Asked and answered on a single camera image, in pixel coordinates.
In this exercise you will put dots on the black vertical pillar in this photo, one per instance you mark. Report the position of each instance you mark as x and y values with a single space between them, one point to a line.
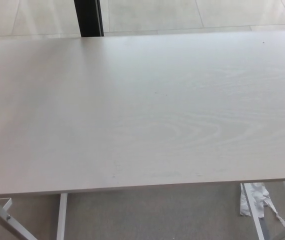
88 17

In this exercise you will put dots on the white straight table leg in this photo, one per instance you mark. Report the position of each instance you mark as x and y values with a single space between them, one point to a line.
62 215

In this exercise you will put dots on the white crumpled paper scrap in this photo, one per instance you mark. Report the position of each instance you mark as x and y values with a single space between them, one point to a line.
257 197

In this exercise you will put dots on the white slanted table leg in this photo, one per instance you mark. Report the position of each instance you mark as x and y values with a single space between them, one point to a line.
252 212

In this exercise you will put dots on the white diagonal table brace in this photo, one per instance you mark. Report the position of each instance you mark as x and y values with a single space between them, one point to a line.
5 222

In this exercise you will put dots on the white metal bracket loop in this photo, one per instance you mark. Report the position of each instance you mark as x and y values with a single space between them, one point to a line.
9 203

